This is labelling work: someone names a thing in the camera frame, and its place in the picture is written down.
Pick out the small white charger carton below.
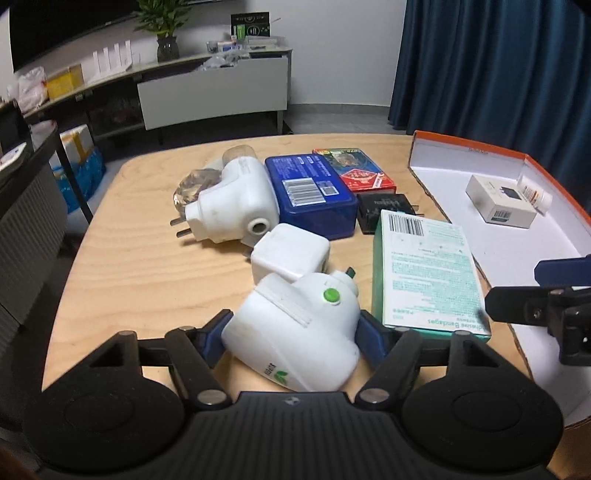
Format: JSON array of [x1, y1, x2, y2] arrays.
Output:
[[465, 174, 539, 230]]

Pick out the grey television cabinet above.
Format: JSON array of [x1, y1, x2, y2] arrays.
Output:
[[23, 46, 294, 144]]

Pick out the small white bottle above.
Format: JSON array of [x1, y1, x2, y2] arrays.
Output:
[[516, 173, 553, 215]]

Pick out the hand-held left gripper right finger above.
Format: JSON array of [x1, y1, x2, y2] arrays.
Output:
[[353, 310, 506, 411]]

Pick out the green bandage box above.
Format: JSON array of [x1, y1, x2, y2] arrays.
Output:
[[372, 209, 492, 343]]

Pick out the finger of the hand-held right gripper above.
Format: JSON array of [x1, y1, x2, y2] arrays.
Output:
[[485, 285, 577, 326], [534, 255, 591, 288]]

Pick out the blue plastic bag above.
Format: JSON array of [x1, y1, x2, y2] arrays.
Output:
[[51, 147, 108, 214]]

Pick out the yellow cardboard box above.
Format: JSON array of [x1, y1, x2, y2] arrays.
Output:
[[46, 64, 86, 100]]

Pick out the white foam box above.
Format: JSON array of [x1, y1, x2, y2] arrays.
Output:
[[48, 124, 95, 169]]

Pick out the blue plastic box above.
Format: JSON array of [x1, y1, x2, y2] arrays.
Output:
[[264, 154, 358, 241]]

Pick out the red playing card box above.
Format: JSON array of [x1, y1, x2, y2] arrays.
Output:
[[312, 148, 398, 193]]

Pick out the potted green plant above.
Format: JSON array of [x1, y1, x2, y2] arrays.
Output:
[[131, 0, 195, 63]]

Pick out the dark blue curtain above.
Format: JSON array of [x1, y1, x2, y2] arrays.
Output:
[[388, 0, 591, 185]]

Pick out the black and green box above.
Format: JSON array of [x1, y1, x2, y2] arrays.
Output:
[[231, 10, 271, 40]]

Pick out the black cube charger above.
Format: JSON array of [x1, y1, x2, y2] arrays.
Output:
[[356, 192, 422, 236]]

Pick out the small clear bottle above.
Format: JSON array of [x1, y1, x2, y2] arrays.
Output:
[[173, 167, 223, 217]]

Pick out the orange-edged white cardboard box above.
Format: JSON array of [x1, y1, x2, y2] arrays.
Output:
[[407, 130, 591, 430]]

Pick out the large white plug-in heater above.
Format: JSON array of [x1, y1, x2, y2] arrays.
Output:
[[168, 145, 280, 247]]

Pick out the dark side table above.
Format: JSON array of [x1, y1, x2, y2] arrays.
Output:
[[0, 99, 93, 227]]

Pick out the white router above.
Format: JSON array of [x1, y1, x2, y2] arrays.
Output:
[[90, 41, 134, 75]]

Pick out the grey ribbed sofa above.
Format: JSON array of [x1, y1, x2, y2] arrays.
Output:
[[0, 161, 70, 361]]

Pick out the white green-button plug-in heater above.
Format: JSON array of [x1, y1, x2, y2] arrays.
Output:
[[221, 269, 362, 393]]

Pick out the clear plastic bag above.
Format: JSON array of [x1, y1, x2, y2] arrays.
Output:
[[198, 51, 252, 72]]

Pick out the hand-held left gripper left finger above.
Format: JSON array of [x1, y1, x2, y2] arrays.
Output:
[[88, 308, 234, 411]]

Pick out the white cube charger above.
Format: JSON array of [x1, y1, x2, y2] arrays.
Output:
[[250, 223, 332, 284]]

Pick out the white plastic bag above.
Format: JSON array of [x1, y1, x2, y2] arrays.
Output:
[[7, 66, 49, 112]]

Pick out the clear plastic container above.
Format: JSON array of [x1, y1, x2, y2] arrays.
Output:
[[205, 36, 280, 52]]

